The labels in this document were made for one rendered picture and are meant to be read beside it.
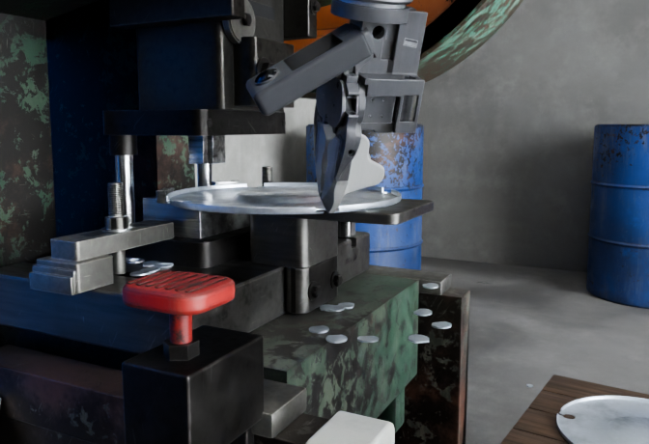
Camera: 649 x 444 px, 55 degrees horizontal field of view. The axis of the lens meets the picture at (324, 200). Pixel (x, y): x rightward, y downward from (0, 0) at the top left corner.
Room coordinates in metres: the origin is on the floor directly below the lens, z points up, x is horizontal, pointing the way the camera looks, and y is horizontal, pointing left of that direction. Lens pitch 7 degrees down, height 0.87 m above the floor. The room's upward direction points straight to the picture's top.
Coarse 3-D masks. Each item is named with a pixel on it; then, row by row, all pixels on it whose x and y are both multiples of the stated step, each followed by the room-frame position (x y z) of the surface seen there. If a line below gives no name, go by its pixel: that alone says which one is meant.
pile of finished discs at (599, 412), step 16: (576, 400) 1.12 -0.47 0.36; (592, 400) 1.13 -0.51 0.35; (608, 400) 1.13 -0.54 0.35; (624, 400) 1.13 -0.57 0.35; (640, 400) 1.13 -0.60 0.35; (560, 416) 1.07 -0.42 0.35; (576, 416) 1.07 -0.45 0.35; (592, 416) 1.07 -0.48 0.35; (608, 416) 1.07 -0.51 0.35; (624, 416) 1.07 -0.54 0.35; (640, 416) 1.07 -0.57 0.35; (560, 432) 1.00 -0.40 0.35; (576, 432) 1.01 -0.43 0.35; (592, 432) 1.01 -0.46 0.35; (608, 432) 1.00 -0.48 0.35; (624, 432) 1.00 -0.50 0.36; (640, 432) 1.00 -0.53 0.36
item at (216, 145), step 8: (192, 136) 0.81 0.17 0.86; (200, 136) 0.81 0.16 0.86; (208, 136) 0.82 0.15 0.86; (216, 136) 0.82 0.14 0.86; (224, 136) 0.84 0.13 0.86; (192, 144) 0.81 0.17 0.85; (200, 144) 0.81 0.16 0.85; (208, 144) 0.82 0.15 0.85; (216, 144) 0.82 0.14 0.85; (224, 144) 0.84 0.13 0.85; (192, 152) 0.81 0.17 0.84; (200, 152) 0.81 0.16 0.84; (208, 152) 0.82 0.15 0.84; (216, 152) 0.82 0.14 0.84; (224, 152) 0.83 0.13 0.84; (192, 160) 0.81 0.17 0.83; (200, 160) 0.81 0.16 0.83; (208, 160) 0.82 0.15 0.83; (216, 160) 0.82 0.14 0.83; (224, 160) 0.83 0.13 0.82
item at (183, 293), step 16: (160, 272) 0.46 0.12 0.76; (176, 272) 0.46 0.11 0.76; (192, 272) 0.47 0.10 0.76; (128, 288) 0.42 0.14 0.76; (144, 288) 0.42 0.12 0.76; (160, 288) 0.42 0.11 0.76; (176, 288) 0.42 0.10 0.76; (192, 288) 0.42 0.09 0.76; (208, 288) 0.42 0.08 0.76; (224, 288) 0.43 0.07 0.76; (128, 304) 0.42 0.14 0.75; (144, 304) 0.41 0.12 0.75; (160, 304) 0.41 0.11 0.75; (176, 304) 0.40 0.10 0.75; (192, 304) 0.40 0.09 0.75; (208, 304) 0.41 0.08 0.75; (176, 320) 0.43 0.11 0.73; (176, 336) 0.43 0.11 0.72
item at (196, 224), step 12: (144, 204) 0.79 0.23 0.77; (156, 204) 0.78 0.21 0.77; (168, 204) 0.77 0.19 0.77; (144, 216) 0.79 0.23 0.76; (156, 216) 0.78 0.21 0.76; (168, 216) 0.77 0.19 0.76; (180, 216) 0.76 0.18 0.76; (192, 216) 0.75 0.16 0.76; (204, 216) 0.75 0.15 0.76; (216, 216) 0.78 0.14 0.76; (228, 216) 0.80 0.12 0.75; (240, 216) 0.83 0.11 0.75; (180, 228) 0.76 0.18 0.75; (192, 228) 0.75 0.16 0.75; (204, 228) 0.75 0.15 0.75; (216, 228) 0.78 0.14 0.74; (228, 228) 0.80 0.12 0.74
